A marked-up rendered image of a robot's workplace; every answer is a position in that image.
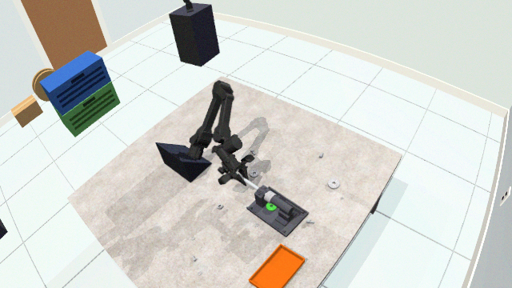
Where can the orange open tray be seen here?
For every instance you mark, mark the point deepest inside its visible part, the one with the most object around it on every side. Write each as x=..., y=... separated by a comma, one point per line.
x=278, y=269

